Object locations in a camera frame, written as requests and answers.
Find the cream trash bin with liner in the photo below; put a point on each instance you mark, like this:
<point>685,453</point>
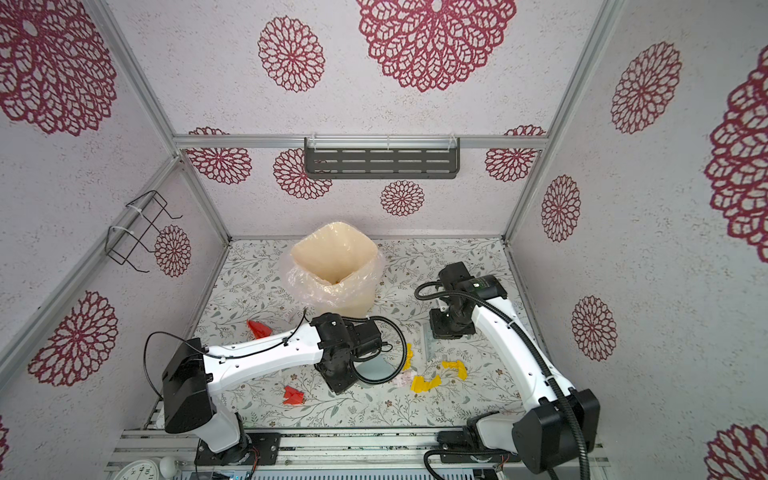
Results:
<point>335,269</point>

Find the red paper scrap lower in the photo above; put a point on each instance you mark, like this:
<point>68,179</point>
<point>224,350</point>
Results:
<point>293,396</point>

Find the red paper scrap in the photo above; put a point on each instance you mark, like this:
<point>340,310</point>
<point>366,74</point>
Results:
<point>258,329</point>
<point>293,396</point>

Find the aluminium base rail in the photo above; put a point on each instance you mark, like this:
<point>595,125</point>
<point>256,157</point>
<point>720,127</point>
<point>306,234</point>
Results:
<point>296,449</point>

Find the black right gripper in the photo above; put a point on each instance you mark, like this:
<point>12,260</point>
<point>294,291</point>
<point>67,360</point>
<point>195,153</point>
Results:
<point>439,331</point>

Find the grey-green plastic dustpan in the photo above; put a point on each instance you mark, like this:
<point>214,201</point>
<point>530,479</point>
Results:
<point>374,371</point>

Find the dark grey wall shelf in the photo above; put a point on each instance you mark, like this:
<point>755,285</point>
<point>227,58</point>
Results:
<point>389,161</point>

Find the yellow paper scrap right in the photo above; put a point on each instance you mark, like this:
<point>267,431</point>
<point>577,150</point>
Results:
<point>458,366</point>

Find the white bristle hand brush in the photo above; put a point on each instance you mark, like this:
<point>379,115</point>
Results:
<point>430,344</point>

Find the red paper scrap upper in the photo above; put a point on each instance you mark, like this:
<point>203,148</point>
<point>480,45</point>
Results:
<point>258,329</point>

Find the yellow paper scrap lower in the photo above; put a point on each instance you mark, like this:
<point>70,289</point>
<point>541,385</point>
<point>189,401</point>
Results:
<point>420,384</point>

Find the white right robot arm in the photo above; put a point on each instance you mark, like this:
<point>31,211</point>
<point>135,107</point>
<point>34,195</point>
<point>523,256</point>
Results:
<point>558,423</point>

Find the white dial gauge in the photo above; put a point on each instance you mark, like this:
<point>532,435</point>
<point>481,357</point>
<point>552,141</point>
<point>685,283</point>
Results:
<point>144,469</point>

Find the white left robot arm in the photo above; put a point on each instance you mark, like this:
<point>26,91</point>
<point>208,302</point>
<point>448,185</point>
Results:
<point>196,377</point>

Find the yellow paper scrap tall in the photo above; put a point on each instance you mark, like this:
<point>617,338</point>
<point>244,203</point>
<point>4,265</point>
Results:
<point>409,356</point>

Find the pink study paper scrap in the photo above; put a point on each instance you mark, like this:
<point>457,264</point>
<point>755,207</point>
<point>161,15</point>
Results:
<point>404,379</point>

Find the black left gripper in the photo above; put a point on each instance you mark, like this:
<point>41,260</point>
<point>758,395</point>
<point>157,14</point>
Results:
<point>338,386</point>

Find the black wire wall basket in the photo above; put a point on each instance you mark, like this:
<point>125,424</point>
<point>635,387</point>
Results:
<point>122,241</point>

